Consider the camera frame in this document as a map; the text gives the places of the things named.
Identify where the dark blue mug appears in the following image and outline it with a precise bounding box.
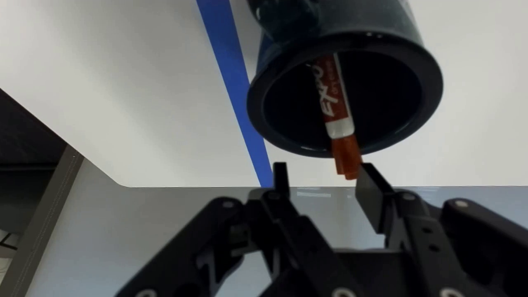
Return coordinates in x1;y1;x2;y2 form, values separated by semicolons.
245;0;446;161

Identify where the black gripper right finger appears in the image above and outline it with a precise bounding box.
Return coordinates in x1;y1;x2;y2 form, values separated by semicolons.
354;162;528;297

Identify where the orange Expo marker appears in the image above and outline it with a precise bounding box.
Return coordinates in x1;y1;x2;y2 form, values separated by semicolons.
304;53;364;182

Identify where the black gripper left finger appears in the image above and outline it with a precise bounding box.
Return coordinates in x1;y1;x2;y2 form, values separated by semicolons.
115;162;354;297

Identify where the blue tape line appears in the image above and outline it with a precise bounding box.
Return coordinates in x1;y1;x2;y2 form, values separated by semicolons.
195;0;276;190

